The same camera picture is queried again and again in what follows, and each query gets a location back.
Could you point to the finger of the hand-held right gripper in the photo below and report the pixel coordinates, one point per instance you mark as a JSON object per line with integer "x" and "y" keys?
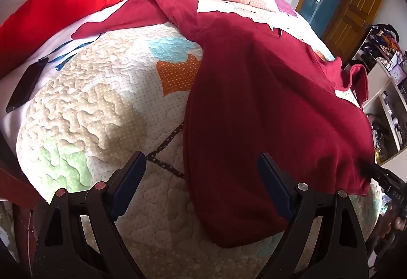
{"x": 373, "y": 173}

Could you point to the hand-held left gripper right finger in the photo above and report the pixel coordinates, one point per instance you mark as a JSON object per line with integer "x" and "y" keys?
{"x": 274, "y": 191}

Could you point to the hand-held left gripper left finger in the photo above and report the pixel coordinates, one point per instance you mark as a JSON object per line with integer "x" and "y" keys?
{"x": 127, "y": 191}

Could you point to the dark red shirt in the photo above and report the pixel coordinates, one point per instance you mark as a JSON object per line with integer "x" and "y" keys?
{"x": 270, "y": 91}

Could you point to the person's right hand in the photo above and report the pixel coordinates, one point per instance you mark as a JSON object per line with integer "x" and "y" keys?
{"x": 397, "y": 229}

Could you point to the cluttered white shelf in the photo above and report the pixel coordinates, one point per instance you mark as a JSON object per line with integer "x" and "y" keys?
{"x": 388, "y": 97}

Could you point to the patchwork quilt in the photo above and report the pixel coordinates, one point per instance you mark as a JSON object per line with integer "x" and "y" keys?
{"x": 95, "y": 107}

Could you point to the black phone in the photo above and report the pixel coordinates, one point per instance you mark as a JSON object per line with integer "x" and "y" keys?
{"x": 25, "y": 85}

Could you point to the brown wooden door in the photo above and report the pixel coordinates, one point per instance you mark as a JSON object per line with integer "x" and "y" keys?
{"x": 353, "y": 18}

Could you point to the white bed sheet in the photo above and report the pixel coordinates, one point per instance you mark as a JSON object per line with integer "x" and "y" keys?
{"x": 63, "y": 34}

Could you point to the purple towel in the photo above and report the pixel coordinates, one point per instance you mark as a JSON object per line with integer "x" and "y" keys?
{"x": 284, "y": 5}

